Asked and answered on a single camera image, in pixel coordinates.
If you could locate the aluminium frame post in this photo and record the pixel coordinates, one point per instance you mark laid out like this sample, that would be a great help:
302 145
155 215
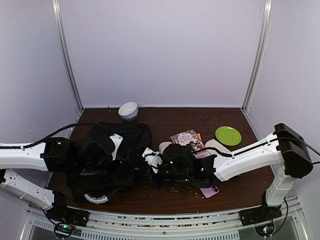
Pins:
66 57
261 47

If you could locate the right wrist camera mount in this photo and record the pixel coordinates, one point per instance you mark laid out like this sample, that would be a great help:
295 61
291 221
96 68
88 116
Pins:
153 159

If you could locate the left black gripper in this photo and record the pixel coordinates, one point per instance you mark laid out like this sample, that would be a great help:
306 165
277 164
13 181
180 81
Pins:
112 174

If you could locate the left aluminium frame post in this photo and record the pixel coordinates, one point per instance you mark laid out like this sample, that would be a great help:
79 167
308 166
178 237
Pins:
66 57

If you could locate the illustrated paperback book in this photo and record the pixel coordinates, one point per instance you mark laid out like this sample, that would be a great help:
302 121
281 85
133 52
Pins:
190 144

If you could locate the cream fabric pencil pouch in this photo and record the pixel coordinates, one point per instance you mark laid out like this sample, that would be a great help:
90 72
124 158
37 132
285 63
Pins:
217 145

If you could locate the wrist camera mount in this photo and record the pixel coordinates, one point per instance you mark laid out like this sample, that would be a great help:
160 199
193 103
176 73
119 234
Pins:
153 159
117 140

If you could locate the green round plate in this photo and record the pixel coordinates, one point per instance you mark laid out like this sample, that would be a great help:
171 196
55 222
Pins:
228 136

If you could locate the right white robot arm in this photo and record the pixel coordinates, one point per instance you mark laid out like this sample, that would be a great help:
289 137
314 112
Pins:
206 167

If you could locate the white patterned ceramic bowl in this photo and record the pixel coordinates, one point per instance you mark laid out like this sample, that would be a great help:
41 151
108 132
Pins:
128 112

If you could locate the black student backpack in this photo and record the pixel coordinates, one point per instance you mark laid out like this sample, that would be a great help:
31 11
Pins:
96 150

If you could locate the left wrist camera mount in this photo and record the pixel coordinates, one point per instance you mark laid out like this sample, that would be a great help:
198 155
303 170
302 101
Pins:
117 140

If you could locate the front aluminium rail base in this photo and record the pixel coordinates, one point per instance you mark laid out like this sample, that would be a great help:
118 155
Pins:
221 225

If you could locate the beige glasses case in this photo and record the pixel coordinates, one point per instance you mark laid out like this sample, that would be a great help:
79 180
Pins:
163 145

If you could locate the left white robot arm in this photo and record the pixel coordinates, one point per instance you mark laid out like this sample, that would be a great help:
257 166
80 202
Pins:
53 155

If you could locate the right aluminium frame post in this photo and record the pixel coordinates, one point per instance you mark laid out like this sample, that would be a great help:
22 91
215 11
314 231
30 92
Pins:
261 47

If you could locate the pink smartphone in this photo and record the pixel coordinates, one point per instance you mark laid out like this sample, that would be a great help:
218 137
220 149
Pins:
210 191

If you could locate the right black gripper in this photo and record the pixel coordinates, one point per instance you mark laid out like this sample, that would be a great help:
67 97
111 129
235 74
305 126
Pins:
149 173

